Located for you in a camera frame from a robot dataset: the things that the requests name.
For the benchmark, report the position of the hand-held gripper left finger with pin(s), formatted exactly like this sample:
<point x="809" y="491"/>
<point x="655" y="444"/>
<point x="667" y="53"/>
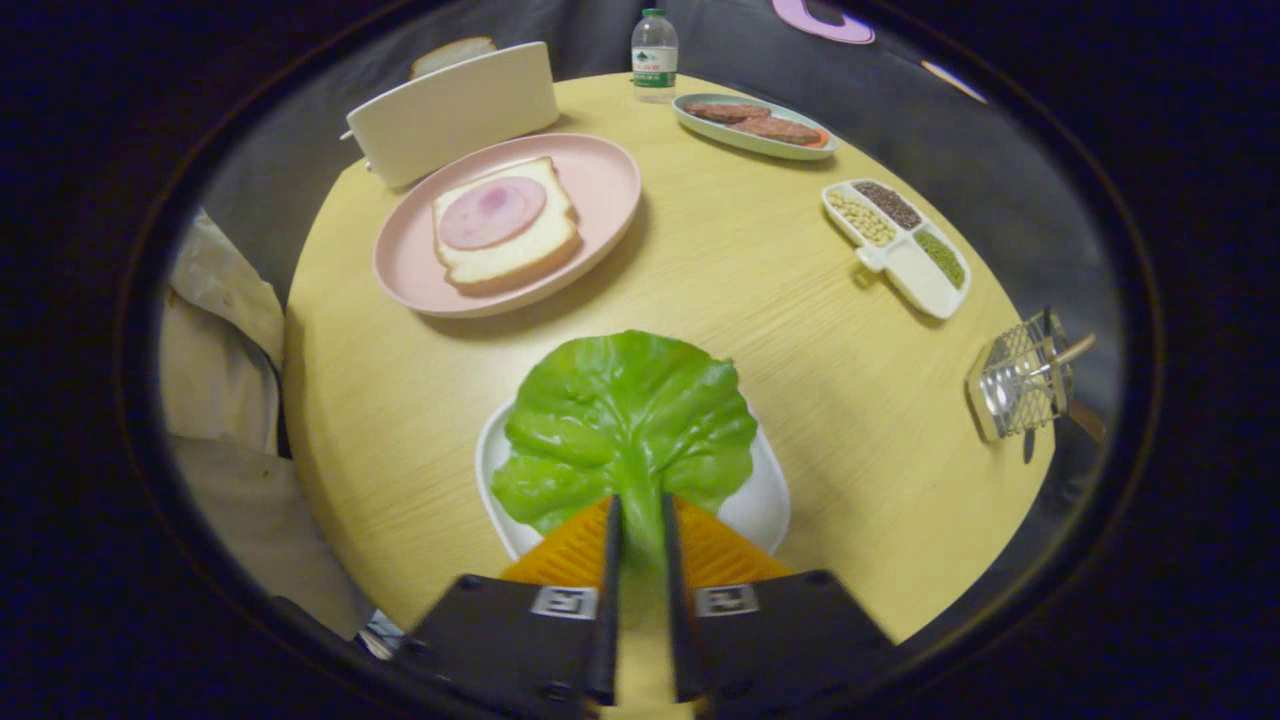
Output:
<point x="520" y="640"/>

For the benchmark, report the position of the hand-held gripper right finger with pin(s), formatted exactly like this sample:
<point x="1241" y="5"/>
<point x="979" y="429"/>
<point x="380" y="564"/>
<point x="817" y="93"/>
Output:
<point x="780" y="640"/>

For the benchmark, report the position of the green lettuce leaf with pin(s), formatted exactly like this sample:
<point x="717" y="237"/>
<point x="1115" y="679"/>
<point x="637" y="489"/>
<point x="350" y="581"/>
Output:
<point x="620" y="420"/>

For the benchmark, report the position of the plain white bread slice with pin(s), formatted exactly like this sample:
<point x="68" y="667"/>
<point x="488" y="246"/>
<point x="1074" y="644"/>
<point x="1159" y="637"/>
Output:
<point x="450" y="52"/>

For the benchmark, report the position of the white square plate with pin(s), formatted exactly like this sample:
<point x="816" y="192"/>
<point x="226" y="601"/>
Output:
<point x="762" y="500"/>

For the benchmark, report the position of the bread slice under ham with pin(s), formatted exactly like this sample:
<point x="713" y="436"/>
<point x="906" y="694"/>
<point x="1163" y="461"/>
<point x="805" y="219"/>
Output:
<point x="510" y="258"/>

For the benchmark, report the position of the person's cream clothing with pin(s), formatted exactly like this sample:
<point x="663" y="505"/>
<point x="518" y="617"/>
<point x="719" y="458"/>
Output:
<point x="220" y="400"/>

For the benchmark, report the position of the white divided dish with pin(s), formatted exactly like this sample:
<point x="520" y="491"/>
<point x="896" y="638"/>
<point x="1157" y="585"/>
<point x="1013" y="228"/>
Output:
<point x="920" y="275"/>

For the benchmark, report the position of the pile of green beans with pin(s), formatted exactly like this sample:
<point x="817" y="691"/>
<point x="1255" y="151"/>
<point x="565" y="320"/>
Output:
<point x="940" y="258"/>

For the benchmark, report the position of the pink ham slice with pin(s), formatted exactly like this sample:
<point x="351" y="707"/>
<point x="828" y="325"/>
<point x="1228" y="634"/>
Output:
<point x="492" y="212"/>

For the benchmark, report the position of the pile of pale soybeans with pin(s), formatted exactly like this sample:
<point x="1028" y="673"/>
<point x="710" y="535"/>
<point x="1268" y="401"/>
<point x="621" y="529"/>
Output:
<point x="862" y="218"/>

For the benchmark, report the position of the pile of dark beans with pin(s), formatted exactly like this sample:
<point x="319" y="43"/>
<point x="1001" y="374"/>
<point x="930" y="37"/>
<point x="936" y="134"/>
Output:
<point x="888" y="205"/>

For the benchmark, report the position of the pink round plate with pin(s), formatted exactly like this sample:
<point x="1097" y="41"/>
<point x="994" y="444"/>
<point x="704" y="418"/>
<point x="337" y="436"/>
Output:
<point x="600" y="180"/>

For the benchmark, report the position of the orange carrot slice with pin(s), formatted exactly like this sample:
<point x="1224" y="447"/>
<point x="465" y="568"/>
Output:
<point x="816" y="141"/>

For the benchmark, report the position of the brown meat patty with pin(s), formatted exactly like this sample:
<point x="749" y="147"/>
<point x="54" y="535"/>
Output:
<point x="725" y="112"/>
<point x="778" y="130"/>

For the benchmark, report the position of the pale green oval plate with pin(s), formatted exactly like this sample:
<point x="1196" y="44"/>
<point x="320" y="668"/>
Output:
<point x="700" y="128"/>

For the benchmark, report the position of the black backdrop cloth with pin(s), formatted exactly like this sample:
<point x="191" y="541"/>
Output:
<point x="1020" y="180"/>

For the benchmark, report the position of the cream toaster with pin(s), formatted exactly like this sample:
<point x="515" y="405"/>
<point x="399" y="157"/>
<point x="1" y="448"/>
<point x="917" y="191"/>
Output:
<point x="450" y="115"/>

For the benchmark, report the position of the clear plastic water bottle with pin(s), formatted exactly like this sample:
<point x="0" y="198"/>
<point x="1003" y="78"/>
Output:
<point x="654" y="60"/>

